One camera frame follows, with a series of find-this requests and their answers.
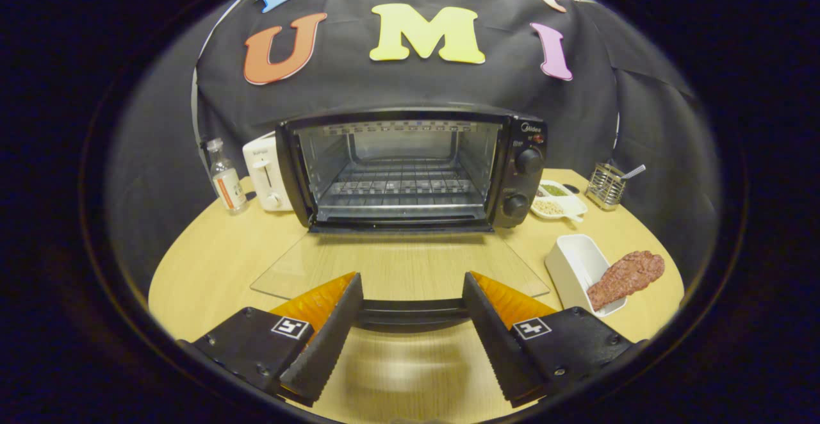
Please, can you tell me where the clear glass bottle orange label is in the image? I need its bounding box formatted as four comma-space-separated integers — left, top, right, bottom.
206, 138, 249, 215

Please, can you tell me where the metal wire utensil holder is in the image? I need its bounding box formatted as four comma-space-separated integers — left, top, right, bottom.
585, 163, 627, 211

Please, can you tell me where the white rectangular tray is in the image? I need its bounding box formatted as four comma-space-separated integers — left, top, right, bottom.
545, 234, 628, 318

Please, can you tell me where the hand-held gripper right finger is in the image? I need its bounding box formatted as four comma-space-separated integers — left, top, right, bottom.
463, 271, 648, 409

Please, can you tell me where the black toaster oven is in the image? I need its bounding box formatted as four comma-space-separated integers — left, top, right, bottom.
250, 107, 550, 334

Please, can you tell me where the white bread toaster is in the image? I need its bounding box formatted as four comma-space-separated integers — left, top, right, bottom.
242, 131, 295, 212

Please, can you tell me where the white divided plate with grains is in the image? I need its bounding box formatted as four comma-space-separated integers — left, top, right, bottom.
530, 179, 589, 223

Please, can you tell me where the brown steak piece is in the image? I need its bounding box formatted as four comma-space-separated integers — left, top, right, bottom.
587, 250, 666, 311

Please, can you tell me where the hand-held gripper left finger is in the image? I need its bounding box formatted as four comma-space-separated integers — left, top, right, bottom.
176, 272, 364, 407

